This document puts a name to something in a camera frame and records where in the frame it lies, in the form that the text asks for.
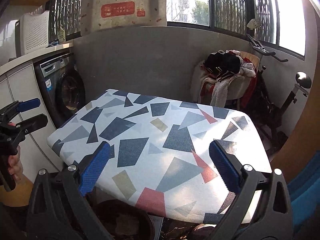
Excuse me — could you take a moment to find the black striped garment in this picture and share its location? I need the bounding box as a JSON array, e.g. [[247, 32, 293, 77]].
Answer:
[[204, 52, 242, 77]]

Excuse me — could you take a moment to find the dark brown trash bin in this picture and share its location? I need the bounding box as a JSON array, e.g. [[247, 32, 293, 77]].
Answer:
[[92, 199, 152, 240]]

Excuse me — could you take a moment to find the geometric patterned table cover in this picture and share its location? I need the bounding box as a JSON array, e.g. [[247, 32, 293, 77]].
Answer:
[[46, 89, 272, 224]]

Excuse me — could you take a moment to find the brown wooden panel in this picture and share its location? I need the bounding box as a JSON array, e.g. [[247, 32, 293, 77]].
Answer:
[[270, 62, 320, 180]]

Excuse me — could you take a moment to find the window with patterned grille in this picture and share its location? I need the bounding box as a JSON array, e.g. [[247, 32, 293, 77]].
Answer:
[[46, 0, 307, 57]]

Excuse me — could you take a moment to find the white perforated basket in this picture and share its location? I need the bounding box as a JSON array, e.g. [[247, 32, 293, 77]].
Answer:
[[19, 10, 50, 55]]

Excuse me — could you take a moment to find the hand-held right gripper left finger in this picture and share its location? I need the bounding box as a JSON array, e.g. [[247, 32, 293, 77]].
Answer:
[[27, 141, 112, 240]]

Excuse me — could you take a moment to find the person's left hand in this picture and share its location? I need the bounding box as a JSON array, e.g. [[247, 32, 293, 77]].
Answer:
[[7, 122, 24, 182]]

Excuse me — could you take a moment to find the pale plastic bottle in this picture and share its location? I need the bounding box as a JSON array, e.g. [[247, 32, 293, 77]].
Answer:
[[57, 25, 67, 43]]

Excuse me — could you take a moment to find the black exercise bike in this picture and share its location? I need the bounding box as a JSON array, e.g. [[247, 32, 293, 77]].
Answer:
[[246, 19, 313, 140]]

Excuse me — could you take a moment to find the beige chair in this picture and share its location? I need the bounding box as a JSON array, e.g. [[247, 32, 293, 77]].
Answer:
[[191, 51, 260, 105]]

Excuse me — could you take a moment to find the grey washing machine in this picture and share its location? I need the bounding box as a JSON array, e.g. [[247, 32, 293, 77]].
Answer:
[[34, 52, 87, 128]]

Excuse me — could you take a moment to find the beige countertop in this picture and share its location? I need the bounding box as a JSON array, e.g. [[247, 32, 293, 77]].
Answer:
[[0, 41, 74, 77]]

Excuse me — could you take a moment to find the pink slipper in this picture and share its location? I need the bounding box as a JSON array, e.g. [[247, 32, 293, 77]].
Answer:
[[192, 224, 217, 240]]

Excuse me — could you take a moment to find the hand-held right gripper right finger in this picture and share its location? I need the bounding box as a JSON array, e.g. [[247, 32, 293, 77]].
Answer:
[[209, 140, 293, 240]]

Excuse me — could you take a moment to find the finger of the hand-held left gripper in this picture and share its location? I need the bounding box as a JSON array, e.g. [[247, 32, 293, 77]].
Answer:
[[0, 114, 48, 143], [0, 99, 41, 124]]

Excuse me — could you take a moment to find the white fleece cloth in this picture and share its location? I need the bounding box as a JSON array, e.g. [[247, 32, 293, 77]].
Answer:
[[200, 76, 230, 107]]

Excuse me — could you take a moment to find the red garment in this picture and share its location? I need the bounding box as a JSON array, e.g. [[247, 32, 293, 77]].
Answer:
[[246, 57, 258, 100]]

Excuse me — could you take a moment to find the white cabinet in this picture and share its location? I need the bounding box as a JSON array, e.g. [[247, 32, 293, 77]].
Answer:
[[0, 64, 63, 183]]

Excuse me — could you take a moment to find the blue sofa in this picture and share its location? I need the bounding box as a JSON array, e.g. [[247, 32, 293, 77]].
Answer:
[[286, 150, 320, 233]]

